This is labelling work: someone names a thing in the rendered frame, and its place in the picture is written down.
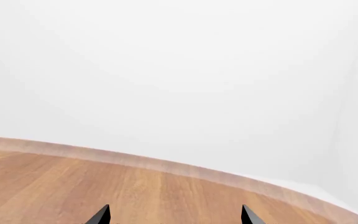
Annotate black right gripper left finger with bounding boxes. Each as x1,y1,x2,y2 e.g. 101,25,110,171
85,203,111,224

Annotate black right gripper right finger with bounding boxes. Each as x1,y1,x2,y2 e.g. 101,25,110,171
241,203,267,224

